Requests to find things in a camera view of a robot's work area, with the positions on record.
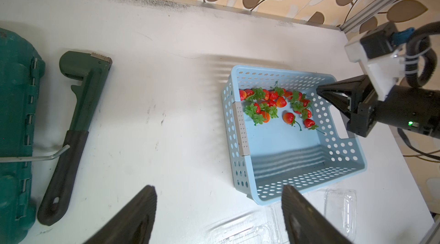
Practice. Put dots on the metal case handle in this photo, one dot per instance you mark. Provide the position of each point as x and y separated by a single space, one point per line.
35 158

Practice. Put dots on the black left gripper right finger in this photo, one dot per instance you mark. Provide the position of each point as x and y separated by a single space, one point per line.
304 224

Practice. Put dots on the clear clamshell container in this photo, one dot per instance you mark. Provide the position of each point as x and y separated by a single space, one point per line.
340 208
264 225

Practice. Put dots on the clear clamshell container right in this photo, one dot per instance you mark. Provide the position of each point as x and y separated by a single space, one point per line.
340 208

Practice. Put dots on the light blue perforated plastic basket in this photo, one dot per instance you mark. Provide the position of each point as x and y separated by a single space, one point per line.
266 156

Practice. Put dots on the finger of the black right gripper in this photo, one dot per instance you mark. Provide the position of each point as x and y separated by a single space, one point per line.
342 103
349 87

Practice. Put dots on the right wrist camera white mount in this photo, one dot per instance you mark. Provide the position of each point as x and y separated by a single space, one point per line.
379 54

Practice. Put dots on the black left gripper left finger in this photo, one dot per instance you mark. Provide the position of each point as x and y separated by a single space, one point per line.
133 224

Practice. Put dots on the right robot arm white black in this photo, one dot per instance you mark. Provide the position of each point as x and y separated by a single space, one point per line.
412 109

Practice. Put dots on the green tool case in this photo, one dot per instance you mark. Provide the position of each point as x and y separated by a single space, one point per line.
21 71

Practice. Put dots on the strawberry cluster with green leaves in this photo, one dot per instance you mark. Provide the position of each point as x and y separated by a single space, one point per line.
262 104

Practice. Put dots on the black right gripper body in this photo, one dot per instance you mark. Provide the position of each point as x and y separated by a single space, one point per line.
362 100

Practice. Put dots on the green pipe wrench black handle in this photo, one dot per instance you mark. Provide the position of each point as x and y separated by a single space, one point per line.
92 71

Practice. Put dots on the clear clamshell container middle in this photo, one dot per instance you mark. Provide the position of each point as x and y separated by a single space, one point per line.
264 225

